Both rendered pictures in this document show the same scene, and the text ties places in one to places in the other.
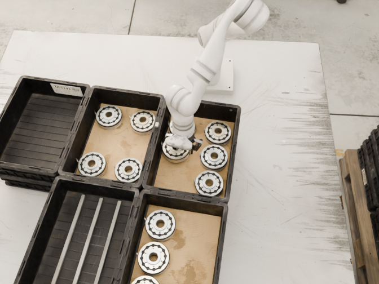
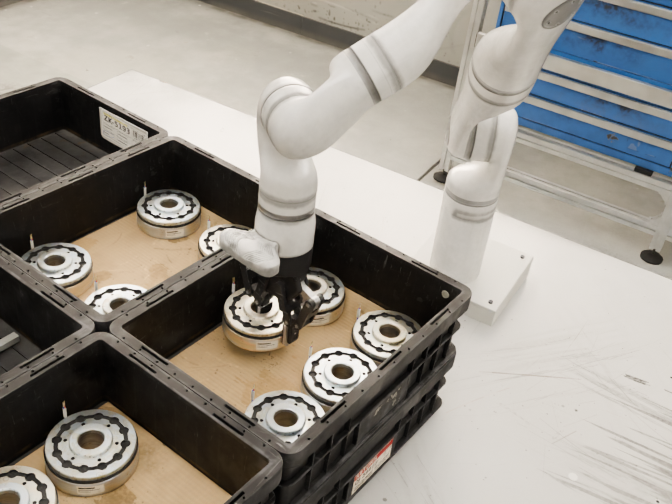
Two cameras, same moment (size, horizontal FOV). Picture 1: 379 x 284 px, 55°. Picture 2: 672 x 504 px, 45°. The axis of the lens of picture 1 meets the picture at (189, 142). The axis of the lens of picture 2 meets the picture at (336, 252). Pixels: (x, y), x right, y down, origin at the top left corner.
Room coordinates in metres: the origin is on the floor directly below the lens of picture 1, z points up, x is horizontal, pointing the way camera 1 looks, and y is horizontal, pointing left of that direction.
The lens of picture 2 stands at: (-0.09, -0.36, 1.61)
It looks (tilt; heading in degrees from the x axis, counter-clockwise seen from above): 36 degrees down; 22
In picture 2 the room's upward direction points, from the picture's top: 8 degrees clockwise
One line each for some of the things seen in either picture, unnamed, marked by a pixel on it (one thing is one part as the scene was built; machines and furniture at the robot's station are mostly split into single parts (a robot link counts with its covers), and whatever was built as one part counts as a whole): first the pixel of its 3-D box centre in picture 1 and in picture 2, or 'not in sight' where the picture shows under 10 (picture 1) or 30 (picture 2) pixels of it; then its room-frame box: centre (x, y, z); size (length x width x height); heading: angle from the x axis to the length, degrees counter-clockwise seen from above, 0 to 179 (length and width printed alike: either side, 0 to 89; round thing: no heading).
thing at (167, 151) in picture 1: (176, 147); (261, 310); (0.66, 0.05, 0.88); 0.10 x 0.10 x 0.01
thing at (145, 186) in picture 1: (194, 145); (301, 314); (0.65, -0.02, 0.92); 0.40 x 0.30 x 0.02; 169
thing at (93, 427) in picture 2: (160, 223); (91, 440); (0.38, 0.10, 0.86); 0.05 x 0.05 x 0.01
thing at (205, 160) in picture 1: (214, 156); (341, 375); (0.63, -0.09, 0.86); 0.10 x 0.10 x 0.01
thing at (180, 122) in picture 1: (180, 106); (289, 146); (0.66, 0.03, 1.15); 0.09 x 0.07 x 0.15; 45
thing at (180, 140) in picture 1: (181, 129); (274, 225); (0.64, 0.02, 1.05); 0.11 x 0.09 x 0.06; 165
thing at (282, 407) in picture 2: (209, 182); (285, 419); (0.53, -0.07, 0.86); 0.05 x 0.05 x 0.01
